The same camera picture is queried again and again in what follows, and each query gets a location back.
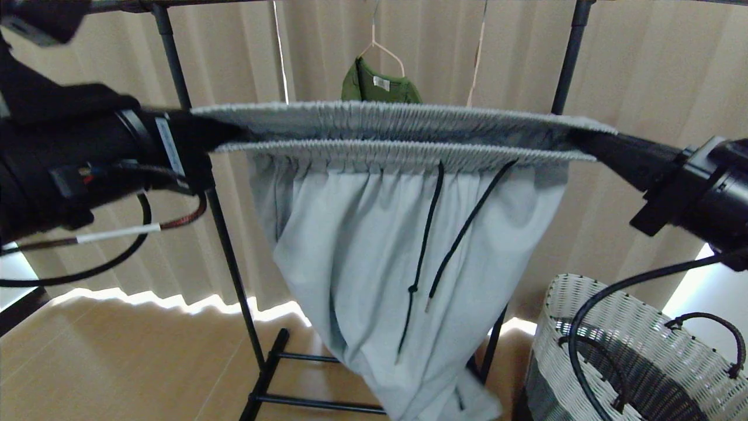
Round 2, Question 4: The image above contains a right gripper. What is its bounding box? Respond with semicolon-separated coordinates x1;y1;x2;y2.
630;137;748;271

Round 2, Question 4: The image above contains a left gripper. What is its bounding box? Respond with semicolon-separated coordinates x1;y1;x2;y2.
0;111;214;243

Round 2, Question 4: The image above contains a pink clothes hanger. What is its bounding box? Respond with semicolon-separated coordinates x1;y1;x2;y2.
358;0;406;78
466;0;489;107

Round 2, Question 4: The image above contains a green long-sleeved shirt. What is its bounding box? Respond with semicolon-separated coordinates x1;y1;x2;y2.
341;57;423;105

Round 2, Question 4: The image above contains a pale grey garment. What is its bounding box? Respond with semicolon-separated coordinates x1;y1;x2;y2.
190;101;619;421

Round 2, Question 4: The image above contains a black clothes rack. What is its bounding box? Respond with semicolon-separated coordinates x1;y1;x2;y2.
88;0;748;421

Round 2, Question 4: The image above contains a white laundry basket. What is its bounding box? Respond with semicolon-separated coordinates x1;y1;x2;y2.
514;273;748;421

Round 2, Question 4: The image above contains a beige curtain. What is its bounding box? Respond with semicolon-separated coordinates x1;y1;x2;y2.
0;0;748;322

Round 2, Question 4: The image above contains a black cable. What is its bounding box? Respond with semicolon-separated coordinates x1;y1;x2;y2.
0;193;153;288
568;249;748;421

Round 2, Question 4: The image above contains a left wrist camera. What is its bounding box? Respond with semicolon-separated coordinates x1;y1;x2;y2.
0;0;141;126

